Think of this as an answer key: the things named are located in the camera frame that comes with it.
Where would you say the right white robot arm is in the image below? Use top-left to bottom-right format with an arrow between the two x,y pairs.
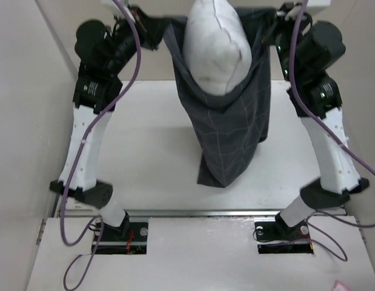
264,11 -> 370,239

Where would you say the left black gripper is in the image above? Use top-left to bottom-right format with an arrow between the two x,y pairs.
103,2 -> 170,76

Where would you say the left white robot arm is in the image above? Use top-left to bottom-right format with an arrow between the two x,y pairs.
50,6 -> 171,241

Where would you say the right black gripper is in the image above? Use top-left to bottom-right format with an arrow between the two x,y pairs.
264,1 -> 319,83

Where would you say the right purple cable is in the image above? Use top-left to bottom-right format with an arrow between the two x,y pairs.
289,0 -> 375,262

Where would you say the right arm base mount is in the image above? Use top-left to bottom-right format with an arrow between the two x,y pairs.
253,221 -> 314,255

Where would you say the dark grey checked pillowcase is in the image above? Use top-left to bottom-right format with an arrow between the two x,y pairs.
163,7 -> 274,188

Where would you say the purple cable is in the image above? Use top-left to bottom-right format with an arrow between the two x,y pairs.
59,0 -> 143,291
289,0 -> 375,262

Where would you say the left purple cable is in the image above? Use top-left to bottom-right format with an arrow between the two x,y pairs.
59,0 -> 143,291

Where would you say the aluminium rail at table front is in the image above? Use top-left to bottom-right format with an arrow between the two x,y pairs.
65,207 -> 347,218

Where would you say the white pillow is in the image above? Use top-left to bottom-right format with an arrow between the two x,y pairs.
182,1 -> 252,96

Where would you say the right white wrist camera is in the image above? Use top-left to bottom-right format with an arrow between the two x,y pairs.
277,0 -> 331,18

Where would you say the pink object at corner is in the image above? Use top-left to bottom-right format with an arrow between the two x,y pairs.
332,280 -> 352,291

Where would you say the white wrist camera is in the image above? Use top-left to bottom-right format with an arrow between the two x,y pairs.
277,0 -> 331,18
101,0 -> 129,16

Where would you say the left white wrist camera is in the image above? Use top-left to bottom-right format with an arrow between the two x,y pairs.
101,0 -> 129,16

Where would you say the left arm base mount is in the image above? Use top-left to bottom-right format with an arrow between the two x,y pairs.
88,221 -> 148,255

